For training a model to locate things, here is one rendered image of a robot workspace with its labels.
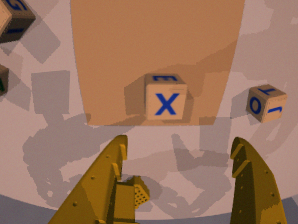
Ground tan flat mat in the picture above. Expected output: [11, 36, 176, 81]
[71, 0, 245, 126]

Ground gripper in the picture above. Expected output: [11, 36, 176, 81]
[48, 135, 287, 224]

